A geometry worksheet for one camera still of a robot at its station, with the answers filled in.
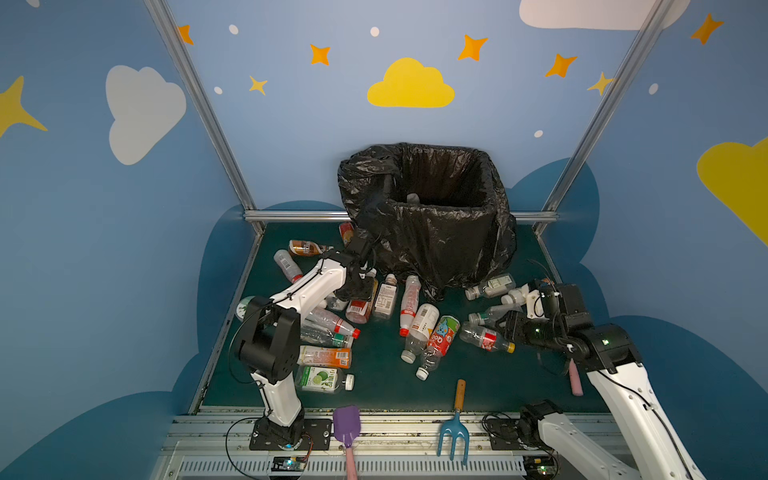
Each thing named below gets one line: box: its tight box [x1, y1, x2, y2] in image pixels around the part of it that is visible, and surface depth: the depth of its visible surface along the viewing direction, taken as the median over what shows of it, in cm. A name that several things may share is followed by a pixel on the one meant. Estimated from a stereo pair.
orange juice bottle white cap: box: [296, 345, 353, 369], surface depth 84 cm
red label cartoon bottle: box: [415, 315, 461, 381], surface depth 88 cm
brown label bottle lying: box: [288, 239, 328, 256], surface depth 110 cm
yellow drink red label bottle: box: [346, 278, 379, 325], surface depth 88 cm
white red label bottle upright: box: [399, 275, 422, 338], surface depth 97 cm
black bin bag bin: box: [338, 143, 517, 300], surface depth 93 cm
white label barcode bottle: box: [401, 303, 440, 364], surface depth 90 cm
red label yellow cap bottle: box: [460, 326, 516, 354], surface depth 88 cm
